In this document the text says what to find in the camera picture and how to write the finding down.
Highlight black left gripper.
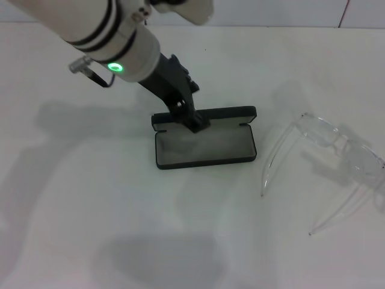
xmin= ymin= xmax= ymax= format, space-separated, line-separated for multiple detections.
xmin=138 ymin=53 xmax=211 ymax=135

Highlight black glasses case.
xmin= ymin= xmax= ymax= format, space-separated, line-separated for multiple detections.
xmin=151 ymin=105 xmax=258 ymax=171

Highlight clear transparent glasses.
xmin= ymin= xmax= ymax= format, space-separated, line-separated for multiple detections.
xmin=260 ymin=113 xmax=385 ymax=236

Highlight black cable with silver connector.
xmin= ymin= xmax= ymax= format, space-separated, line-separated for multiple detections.
xmin=68 ymin=55 xmax=117 ymax=89

